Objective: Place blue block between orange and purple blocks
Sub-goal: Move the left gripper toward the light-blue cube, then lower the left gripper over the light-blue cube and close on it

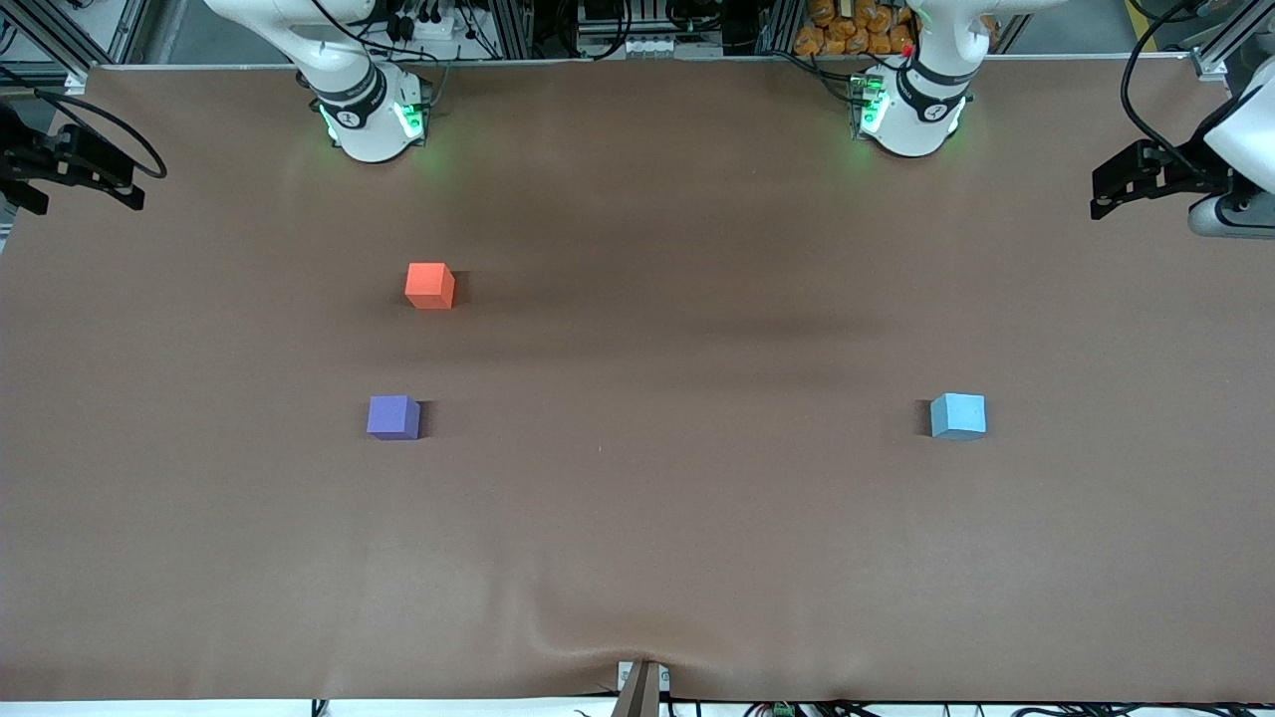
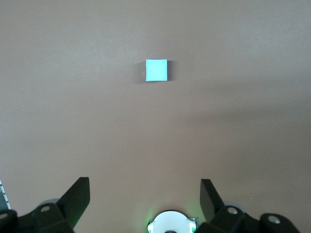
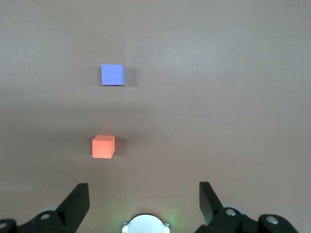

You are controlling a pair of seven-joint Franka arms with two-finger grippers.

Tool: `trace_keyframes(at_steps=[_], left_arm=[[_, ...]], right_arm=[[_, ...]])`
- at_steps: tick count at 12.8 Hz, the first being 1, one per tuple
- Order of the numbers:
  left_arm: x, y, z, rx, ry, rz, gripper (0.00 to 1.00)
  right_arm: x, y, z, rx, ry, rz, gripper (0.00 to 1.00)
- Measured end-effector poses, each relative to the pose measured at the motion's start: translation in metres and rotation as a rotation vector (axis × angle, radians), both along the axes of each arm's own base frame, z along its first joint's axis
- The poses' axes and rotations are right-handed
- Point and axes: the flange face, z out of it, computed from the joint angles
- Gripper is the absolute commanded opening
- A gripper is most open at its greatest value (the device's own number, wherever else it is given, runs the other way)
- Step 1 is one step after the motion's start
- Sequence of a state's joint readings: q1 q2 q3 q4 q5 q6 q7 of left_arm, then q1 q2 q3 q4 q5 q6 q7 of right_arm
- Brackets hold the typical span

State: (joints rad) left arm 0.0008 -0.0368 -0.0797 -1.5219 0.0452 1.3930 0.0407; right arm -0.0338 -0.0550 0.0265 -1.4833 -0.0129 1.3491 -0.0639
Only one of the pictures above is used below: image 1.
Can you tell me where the aluminium frame post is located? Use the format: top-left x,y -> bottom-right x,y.
1188,0 -> 1264,83
488,0 -> 535,60
757,0 -> 800,57
12,0 -> 137,79

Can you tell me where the grey metal camera bracket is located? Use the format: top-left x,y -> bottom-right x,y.
616,659 -> 671,717

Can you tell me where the light blue foam block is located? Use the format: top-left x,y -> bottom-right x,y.
929,392 -> 988,441

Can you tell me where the brown table cover cloth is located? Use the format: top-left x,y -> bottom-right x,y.
0,55 -> 1275,704

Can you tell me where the white power strip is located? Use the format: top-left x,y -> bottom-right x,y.
391,0 -> 461,43

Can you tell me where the orange foam block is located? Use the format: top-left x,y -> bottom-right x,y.
404,262 -> 456,311

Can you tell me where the purple foam block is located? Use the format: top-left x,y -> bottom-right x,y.
366,394 -> 421,441

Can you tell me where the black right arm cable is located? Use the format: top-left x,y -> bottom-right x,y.
0,67 -> 169,183

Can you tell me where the orange lumpy objects pile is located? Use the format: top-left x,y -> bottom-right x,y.
794,0 -> 918,58

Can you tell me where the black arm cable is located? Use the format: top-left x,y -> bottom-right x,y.
1120,0 -> 1222,176
0,67 -> 169,183

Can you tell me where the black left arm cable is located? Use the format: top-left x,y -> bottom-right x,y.
1120,0 -> 1222,176

